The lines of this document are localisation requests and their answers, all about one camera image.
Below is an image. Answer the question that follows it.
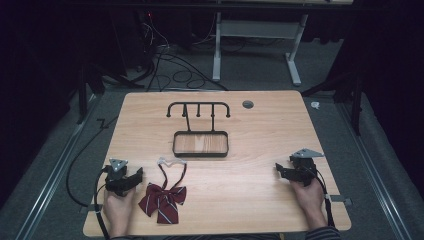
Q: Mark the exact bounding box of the dark red striped bow tie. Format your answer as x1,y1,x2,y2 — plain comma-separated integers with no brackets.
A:
138,157,188,225

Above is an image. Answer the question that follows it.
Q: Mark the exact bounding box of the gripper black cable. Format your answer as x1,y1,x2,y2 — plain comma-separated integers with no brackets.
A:
93,165,112,240
313,168,336,228

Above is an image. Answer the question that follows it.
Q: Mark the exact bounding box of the grey table edge bracket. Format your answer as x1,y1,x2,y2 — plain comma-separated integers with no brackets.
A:
79,203,103,215
324,194,353,207

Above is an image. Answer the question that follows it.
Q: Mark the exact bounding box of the person's right hand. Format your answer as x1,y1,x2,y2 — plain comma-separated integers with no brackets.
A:
291,179,325,221

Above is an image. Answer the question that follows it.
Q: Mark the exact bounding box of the black metal hanger rack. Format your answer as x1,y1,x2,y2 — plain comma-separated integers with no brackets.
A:
165,101,232,158

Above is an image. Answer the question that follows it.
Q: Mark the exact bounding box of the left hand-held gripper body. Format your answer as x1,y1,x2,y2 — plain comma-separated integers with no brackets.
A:
104,158,134,198

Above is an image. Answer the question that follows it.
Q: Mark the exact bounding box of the long black floor cable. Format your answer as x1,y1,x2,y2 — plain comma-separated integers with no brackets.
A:
65,114,119,208

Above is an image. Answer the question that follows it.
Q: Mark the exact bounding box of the person's left hand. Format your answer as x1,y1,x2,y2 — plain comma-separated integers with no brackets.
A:
103,189,136,225

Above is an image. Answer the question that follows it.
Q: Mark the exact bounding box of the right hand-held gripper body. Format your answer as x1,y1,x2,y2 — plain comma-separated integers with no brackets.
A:
289,148,325,187

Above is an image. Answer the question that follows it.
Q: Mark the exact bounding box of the grey metal floor rail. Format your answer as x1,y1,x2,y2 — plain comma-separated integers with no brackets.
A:
14,94,101,240
334,101,414,240

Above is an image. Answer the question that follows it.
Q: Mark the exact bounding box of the black metal stand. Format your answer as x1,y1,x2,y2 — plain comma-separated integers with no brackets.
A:
301,71,365,136
75,63,144,125

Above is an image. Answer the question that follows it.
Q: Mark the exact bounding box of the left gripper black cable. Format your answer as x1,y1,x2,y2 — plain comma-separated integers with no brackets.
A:
93,165,112,240

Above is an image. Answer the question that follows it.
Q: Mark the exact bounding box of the white metal desk frame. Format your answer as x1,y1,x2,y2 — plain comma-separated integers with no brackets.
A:
212,11,310,87

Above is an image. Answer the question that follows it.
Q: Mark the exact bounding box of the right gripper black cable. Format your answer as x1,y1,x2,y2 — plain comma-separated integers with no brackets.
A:
313,168,336,228

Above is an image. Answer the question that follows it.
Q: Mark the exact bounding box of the tangle of black floor cables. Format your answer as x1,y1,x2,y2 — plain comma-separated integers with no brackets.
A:
138,13,231,93

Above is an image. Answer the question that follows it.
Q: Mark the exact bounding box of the person's striped shirt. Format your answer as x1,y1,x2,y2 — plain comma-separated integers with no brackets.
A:
109,225,343,240

